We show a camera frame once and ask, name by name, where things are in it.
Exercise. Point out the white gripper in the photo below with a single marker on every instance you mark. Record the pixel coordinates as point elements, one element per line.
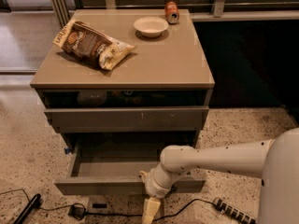
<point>154,187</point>

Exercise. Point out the grey drawer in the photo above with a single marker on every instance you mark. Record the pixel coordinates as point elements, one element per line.
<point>109,168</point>
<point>141,119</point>

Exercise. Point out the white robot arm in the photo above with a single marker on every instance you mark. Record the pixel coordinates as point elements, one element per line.
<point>275,162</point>

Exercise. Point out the grey top drawer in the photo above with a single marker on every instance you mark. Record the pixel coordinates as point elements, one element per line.
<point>141,119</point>

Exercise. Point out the grey round object in drawer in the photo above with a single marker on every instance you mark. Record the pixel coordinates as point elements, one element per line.
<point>91,98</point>

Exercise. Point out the grey three-drawer cabinet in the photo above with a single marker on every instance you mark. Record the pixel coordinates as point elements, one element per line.
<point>169,70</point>

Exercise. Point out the small black floor block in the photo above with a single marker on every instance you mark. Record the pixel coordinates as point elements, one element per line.
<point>99,205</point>

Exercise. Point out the black power strip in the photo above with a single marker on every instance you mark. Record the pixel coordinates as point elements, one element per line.
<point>232,212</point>

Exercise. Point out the black bar on floor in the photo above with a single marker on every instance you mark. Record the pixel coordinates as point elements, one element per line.
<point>34,203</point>

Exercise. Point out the white bowl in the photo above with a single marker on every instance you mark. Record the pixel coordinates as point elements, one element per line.
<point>151,27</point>

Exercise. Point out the brown chip bag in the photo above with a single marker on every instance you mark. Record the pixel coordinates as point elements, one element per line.
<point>90,46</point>

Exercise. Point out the orange soda can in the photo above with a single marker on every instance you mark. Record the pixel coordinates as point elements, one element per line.
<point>171,12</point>

